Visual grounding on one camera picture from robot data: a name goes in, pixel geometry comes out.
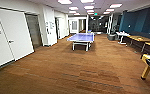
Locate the glass panel door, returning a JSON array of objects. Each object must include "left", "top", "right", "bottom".
[{"left": 70, "top": 19, "right": 79, "bottom": 33}]

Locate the dark round waste bin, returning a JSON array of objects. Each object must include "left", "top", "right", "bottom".
[{"left": 107, "top": 33, "right": 116, "bottom": 42}]

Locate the white wall notice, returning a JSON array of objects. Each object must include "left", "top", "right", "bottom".
[{"left": 48, "top": 20, "right": 55, "bottom": 34}]

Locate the white hallway door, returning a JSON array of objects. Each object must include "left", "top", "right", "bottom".
[{"left": 0, "top": 7, "right": 35, "bottom": 62}]

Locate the grey elevator door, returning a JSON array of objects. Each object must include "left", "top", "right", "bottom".
[{"left": 25, "top": 13, "right": 44, "bottom": 51}]

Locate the blue ping pong table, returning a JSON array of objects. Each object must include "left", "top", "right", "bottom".
[{"left": 66, "top": 32, "right": 96, "bottom": 52}]

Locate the small white table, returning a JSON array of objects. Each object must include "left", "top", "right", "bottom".
[{"left": 115, "top": 31, "right": 131, "bottom": 45}]

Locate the metal door handle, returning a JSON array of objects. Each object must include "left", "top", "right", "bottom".
[{"left": 8, "top": 39, "right": 15, "bottom": 44}]

